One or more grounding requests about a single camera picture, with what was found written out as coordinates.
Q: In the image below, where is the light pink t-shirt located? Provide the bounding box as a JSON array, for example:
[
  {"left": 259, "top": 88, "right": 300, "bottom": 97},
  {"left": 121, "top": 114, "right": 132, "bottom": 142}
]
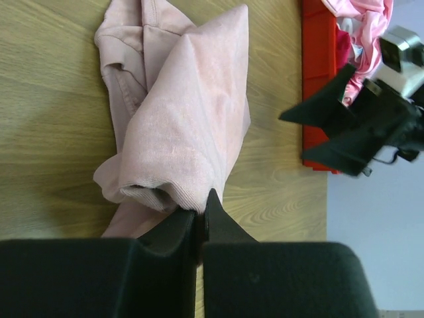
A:
[{"left": 322, "top": 1, "right": 394, "bottom": 106}]

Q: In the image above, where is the white printed t-shirt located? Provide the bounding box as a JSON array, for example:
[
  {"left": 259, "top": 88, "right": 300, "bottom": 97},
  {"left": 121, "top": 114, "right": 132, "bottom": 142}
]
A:
[{"left": 337, "top": 17, "right": 363, "bottom": 61}]

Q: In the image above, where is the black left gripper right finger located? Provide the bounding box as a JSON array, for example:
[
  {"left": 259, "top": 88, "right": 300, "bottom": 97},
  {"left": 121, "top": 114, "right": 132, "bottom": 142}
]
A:
[{"left": 202, "top": 190, "right": 378, "bottom": 317}]

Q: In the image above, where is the red plastic bin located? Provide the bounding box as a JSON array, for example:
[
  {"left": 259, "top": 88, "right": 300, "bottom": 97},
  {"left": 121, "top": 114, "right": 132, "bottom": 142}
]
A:
[{"left": 300, "top": 0, "right": 352, "bottom": 176}]

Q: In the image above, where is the magenta t-shirt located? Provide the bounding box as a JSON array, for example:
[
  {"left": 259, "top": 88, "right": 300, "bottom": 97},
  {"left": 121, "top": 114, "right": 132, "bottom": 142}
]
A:
[{"left": 335, "top": 28, "right": 352, "bottom": 70}]

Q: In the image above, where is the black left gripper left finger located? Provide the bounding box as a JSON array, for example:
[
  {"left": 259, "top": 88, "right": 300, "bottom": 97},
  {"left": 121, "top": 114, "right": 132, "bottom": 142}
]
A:
[{"left": 1, "top": 211, "right": 196, "bottom": 317}]

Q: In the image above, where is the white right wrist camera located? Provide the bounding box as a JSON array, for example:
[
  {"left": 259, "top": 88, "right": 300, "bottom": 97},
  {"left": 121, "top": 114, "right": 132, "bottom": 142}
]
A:
[{"left": 374, "top": 26, "right": 423, "bottom": 99}]

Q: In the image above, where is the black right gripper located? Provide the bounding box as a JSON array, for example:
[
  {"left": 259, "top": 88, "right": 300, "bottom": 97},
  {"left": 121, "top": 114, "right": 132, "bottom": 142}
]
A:
[{"left": 279, "top": 64, "right": 423, "bottom": 176}]

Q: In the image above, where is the dusty pink graphic t-shirt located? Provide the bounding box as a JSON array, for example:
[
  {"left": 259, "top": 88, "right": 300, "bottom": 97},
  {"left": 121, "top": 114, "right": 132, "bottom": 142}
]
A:
[{"left": 93, "top": 1, "right": 250, "bottom": 238}]

